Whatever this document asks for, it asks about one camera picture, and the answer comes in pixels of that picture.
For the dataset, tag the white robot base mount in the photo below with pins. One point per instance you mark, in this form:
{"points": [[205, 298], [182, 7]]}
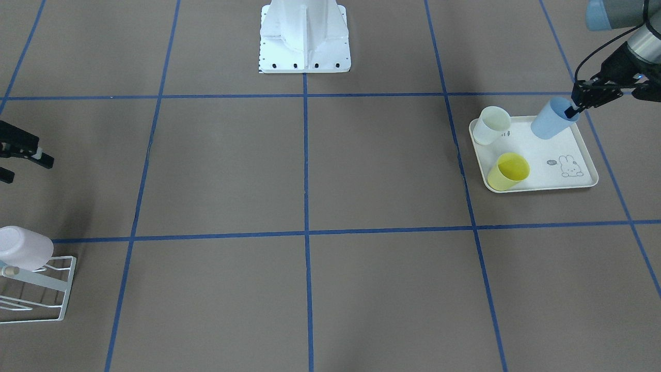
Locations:
{"points": [[299, 37]]}

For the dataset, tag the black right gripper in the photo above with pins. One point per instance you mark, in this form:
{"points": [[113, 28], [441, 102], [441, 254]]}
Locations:
{"points": [[15, 143]]}

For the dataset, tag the cream plastic tray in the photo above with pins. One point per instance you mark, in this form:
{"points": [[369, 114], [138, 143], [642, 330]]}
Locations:
{"points": [[562, 162]]}

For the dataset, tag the yellow plastic cup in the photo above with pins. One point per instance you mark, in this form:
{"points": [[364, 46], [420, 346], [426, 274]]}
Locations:
{"points": [[509, 170]]}

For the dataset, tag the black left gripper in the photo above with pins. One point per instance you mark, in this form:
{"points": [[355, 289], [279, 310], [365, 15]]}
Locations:
{"points": [[616, 66]]}

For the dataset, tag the white wire cup rack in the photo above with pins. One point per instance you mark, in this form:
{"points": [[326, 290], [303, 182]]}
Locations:
{"points": [[35, 296]]}

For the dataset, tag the light blue plastic cup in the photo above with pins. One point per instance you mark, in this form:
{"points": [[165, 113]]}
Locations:
{"points": [[551, 120]]}

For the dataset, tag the pink plastic cup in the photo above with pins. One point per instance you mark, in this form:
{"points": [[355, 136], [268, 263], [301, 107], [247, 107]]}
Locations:
{"points": [[25, 249]]}

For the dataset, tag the cream plastic cup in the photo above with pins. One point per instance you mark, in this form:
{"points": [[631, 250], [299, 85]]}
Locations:
{"points": [[491, 124]]}

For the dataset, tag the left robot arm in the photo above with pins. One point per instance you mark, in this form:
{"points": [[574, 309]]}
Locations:
{"points": [[639, 20]]}

